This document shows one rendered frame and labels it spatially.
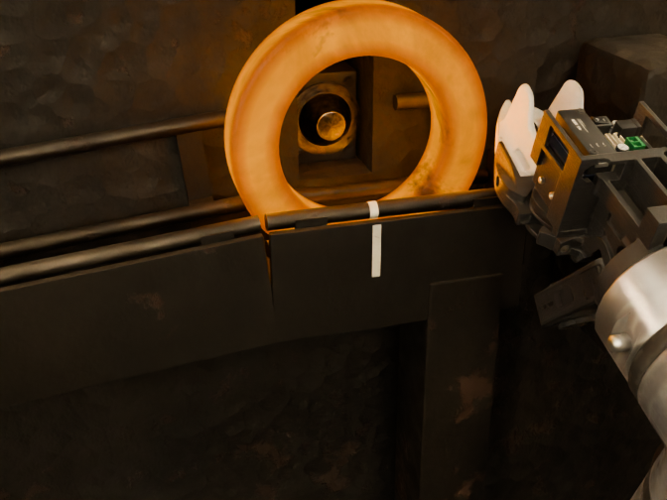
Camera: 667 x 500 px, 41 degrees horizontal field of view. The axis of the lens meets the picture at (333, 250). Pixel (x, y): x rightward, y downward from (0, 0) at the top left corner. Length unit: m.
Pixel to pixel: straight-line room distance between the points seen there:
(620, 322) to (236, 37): 0.33
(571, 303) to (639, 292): 0.11
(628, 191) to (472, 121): 0.14
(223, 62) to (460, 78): 0.17
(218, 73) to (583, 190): 0.27
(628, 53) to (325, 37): 0.23
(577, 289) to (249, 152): 0.23
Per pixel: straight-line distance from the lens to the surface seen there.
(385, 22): 0.60
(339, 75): 0.71
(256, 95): 0.59
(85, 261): 0.59
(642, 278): 0.50
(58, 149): 0.65
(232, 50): 0.65
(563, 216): 0.56
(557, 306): 0.62
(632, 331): 0.50
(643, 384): 0.49
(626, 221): 0.53
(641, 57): 0.69
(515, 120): 0.64
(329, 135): 0.70
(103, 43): 0.64
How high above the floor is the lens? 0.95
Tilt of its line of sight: 26 degrees down
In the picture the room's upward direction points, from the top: straight up
